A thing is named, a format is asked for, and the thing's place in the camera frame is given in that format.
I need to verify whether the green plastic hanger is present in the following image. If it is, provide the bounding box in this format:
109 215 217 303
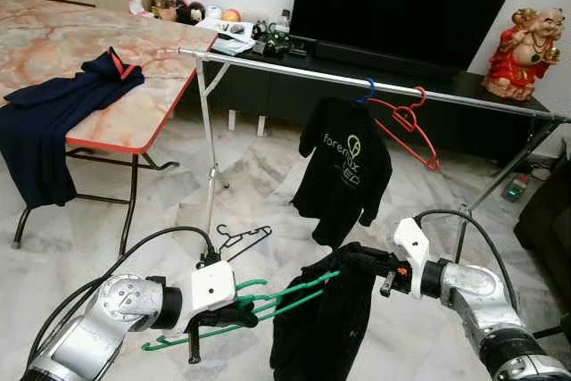
141 269 342 352

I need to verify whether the black T-shirt small logo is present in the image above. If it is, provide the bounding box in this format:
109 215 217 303
270 241 402 381

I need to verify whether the navy shirt red collar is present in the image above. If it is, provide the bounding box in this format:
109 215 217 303
0 46 145 208

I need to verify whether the black plastic hanger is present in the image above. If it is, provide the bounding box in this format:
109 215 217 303
217 225 273 263

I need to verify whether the red plastic hanger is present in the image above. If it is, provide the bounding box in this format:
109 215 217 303
366 87 443 172

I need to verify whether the blue plastic hanger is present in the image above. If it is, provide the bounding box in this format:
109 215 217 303
357 78 377 105

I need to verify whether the black T-shirt forenax print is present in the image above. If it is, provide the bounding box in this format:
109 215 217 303
292 97 393 248

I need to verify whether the power strip green light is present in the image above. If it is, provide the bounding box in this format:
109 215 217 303
501 176 532 203

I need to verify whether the dark brown sofa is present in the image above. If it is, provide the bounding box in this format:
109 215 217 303
516 153 571 261

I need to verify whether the black soundbar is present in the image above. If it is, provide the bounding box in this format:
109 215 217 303
314 39 465 83

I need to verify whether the black low TV cabinet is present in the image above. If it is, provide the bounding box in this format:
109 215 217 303
183 37 559 163

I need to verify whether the steel clothes rack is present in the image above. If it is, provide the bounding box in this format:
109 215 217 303
178 46 571 261

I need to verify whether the red laughing Buddha statue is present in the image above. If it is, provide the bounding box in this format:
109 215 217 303
482 6 567 101

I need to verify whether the black flat screen television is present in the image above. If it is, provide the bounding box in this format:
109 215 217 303
290 0 532 70

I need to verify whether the stack of white papers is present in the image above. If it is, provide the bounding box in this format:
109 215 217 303
194 18 260 54

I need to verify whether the marble pattern folding table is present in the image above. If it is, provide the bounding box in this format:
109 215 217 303
0 0 218 257

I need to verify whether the white faced mouse plush toy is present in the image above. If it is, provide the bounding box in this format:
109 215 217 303
188 0 206 25

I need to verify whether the clear jar red lid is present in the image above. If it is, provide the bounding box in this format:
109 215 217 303
153 0 177 21

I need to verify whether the pink tissue pack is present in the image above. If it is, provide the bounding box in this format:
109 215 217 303
128 0 154 18

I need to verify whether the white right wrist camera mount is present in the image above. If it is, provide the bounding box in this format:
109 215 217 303
393 218 434 297

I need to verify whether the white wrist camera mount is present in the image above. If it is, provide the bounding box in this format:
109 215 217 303
393 218 434 297
178 259 237 312

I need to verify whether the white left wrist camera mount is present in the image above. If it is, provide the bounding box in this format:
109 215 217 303
178 259 237 312

